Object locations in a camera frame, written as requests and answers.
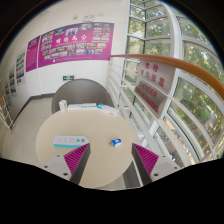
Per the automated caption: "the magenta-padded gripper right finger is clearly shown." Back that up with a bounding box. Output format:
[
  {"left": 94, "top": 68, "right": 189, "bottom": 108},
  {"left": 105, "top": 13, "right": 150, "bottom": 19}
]
[{"left": 131, "top": 142, "right": 183, "bottom": 186}]

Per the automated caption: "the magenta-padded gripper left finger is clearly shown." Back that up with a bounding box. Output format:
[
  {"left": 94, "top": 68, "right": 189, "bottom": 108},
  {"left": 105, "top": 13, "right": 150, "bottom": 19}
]
[{"left": 43, "top": 142, "right": 92, "bottom": 186}]

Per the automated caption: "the white and teal power strip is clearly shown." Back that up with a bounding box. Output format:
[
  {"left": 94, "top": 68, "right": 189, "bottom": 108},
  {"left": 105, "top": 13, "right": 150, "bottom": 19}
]
[{"left": 52, "top": 134, "right": 90, "bottom": 149}]

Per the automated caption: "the flat white and blue box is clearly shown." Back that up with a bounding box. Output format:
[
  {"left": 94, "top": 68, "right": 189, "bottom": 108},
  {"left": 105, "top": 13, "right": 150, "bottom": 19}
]
[
  {"left": 81, "top": 102, "right": 98, "bottom": 111},
  {"left": 67, "top": 103, "right": 83, "bottom": 111}
]

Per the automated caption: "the small upright white box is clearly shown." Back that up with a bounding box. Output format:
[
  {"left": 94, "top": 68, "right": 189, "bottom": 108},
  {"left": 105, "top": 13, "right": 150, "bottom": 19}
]
[{"left": 58, "top": 99, "right": 68, "bottom": 113}]

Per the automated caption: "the flat white and teal box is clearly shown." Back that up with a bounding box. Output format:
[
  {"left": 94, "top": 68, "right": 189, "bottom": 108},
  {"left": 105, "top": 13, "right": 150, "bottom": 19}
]
[{"left": 96, "top": 103, "right": 120, "bottom": 117}]

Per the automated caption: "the grey round-backed chair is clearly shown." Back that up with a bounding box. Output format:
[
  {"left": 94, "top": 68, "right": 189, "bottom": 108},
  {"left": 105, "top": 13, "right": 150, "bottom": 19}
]
[{"left": 50, "top": 78, "right": 115, "bottom": 114}]

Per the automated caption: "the white warning sign red lettering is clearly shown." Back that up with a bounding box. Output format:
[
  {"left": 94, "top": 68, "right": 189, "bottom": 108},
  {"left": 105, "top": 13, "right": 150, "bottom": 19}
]
[{"left": 134, "top": 59, "right": 177, "bottom": 118}]

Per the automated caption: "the white stair railing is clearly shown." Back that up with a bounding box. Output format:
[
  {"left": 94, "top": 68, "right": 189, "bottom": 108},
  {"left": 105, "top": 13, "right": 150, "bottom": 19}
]
[{"left": 0, "top": 93, "right": 15, "bottom": 129}]

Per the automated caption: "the white railing with orange handrail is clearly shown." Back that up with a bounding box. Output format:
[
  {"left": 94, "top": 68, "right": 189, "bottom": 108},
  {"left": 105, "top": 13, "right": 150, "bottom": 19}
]
[{"left": 107, "top": 53, "right": 224, "bottom": 168}]

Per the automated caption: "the white photo poster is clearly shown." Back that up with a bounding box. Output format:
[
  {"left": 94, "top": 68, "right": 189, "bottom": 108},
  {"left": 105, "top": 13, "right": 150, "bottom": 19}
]
[
  {"left": 8, "top": 64, "right": 18, "bottom": 98},
  {"left": 15, "top": 49, "right": 27, "bottom": 86}
]

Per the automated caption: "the large magenta photo poster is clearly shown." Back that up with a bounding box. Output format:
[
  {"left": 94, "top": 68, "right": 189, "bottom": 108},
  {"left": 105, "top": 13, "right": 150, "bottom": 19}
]
[{"left": 37, "top": 21, "right": 115, "bottom": 69}]

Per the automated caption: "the narrow magenta text poster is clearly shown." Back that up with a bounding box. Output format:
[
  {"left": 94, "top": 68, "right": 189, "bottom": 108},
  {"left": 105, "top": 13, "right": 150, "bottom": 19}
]
[{"left": 25, "top": 35, "right": 41, "bottom": 73}]

